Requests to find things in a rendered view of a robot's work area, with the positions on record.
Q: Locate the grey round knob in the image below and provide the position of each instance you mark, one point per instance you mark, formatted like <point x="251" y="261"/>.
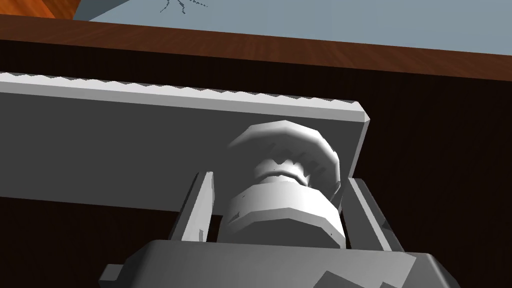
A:
<point x="286" y="192"/>

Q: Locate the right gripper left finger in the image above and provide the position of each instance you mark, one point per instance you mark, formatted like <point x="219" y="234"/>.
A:
<point x="196" y="216"/>

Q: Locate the dark brown wooden cabinet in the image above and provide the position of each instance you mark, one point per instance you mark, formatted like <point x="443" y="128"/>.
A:
<point x="432" y="168"/>

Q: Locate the grey drawer front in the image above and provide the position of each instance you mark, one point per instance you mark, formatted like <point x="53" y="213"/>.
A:
<point x="100" y="152"/>

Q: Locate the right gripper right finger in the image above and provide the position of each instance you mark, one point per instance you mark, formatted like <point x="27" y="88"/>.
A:
<point x="366" y="218"/>

